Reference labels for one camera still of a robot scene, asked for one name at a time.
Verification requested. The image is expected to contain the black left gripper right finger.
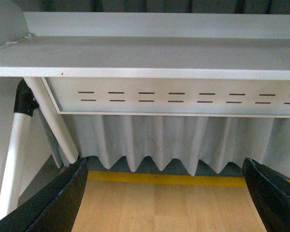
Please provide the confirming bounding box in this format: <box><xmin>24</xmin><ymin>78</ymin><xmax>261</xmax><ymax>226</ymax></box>
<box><xmin>242</xmin><ymin>158</ymin><xmax>290</xmax><ymax>232</ymax></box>

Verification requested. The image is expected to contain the white pleated curtain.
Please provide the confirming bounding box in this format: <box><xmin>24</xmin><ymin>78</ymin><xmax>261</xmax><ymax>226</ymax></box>
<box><xmin>63</xmin><ymin>115</ymin><xmax>290</xmax><ymax>178</ymax></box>

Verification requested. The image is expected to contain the yellow floor tape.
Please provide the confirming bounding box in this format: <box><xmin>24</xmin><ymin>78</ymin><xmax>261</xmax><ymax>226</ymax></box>
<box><xmin>87</xmin><ymin>170</ymin><xmax>290</xmax><ymax>188</ymax></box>

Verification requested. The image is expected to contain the white table leg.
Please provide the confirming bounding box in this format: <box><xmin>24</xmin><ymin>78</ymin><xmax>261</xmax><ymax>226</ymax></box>
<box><xmin>0</xmin><ymin>77</ymin><xmax>79</xmax><ymax>220</ymax></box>

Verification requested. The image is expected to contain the black leg joint bracket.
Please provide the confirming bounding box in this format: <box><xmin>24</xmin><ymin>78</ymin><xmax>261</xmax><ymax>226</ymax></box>
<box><xmin>14</xmin><ymin>79</ymin><xmax>39</xmax><ymax>117</ymax></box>

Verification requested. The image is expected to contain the white table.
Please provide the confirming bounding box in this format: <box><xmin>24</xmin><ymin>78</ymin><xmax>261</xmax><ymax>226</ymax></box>
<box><xmin>0</xmin><ymin>12</ymin><xmax>290</xmax><ymax>118</ymax></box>

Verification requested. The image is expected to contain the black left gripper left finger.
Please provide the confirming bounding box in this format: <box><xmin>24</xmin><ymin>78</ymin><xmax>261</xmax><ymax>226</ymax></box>
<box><xmin>0</xmin><ymin>158</ymin><xmax>88</xmax><ymax>232</ymax></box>

